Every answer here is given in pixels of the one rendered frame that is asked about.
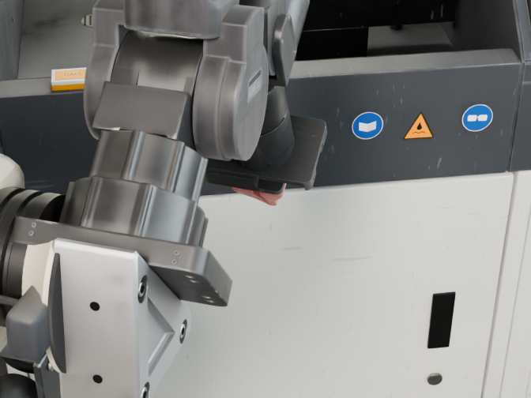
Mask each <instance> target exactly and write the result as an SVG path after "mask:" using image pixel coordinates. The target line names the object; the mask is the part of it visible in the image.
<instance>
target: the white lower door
mask: <svg viewBox="0 0 531 398"><path fill-rule="evenodd" d="M513 181H514V175H513V173H512V172H508V171H507V170H506V171H505V172H503V173H492V174H482V175H462V176H451V177H441V178H420V179H409V180H399V181H388V182H369V183H358V184H347V185H336V186H316V187H312V188H311V189H310V190H305V188H295V189H285V190H284V194H283V197H282V198H280V199H279V200H278V202H277V205H276V206H272V205H268V204H266V203H264V202H262V201H260V200H257V199H255V198H252V197H249V196H247V195H244V194H242V193H223V194H213V195H202V196H200V197H199V201H198V206H199V207H200V208H202V210H203V211H204V212H205V216H206V217H207V218H209V222H208V226H207V229H206V233H205V239H204V243H203V248H205V249H207V250H209V251H211V252H212V254H213V255H214V257H215V258H216V259H217V260H218V262H219V263H220V265H221V266H222V267H223V269H224V271H225V272H226V273H227V274H228V275H229V277H230V278H231V279H232V281H233V282H232V289H231V293H230V296H229V300H228V306H226V307H221V306H211V305H206V304H201V303H196V302H188V301H183V300H181V301H182V302H183V303H184V305H185V306H186V307H187V308H188V309H189V311H190V312H191V327H190V331H189V333H188V334H187V336H186V339H185V340H184V341H183V344H182V345H181V347H180V349H179V350H178V352H177V354H176V355H175V357H174V359H173V360H172V362H171V365H170V366H169V367H168V370H167V371H166V373H165V375H164V376H163V378H162V380H161V381H160V383H159V385H158V386H157V388H156V391H155V392H154V393H153V395H152V397H151V398H480V395H481V390H482V384H483V379H484V369H485V364H486V358H487V353H488V343H489V338H490V332H491V323H492V317H493V312H494V306H495V297H496V291H497V286H498V280H499V270H500V265H501V260H502V254H503V244H504V239H505V234H506V228H507V218H508V212H509V207H510V197H511V192H512V186H513Z"/></svg>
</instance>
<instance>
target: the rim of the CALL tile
mask: <svg viewBox="0 0 531 398"><path fill-rule="evenodd" d="M76 69H86V68H76ZM59 70H72V69H53V70H52V71H51V85H63V84H84V83H85V79H71V80H59V81H55V71H59Z"/></svg>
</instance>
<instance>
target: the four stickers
mask: <svg viewBox="0 0 531 398"><path fill-rule="evenodd" d="M494 111H495V103H478V104H464V107H463V112H462V117H461V126H460V131H459V133H460V132H485V131H491V124H492V120H493V116H494ZM436 116H437V111H415V112H405V120H404V129H403V137H402V140H417V139H431V138H434V136H435V124H436ZM383 127H384V111H366V112H356V113H352V128H351V141H360V140H370V139H379V138H383Z"/></svg>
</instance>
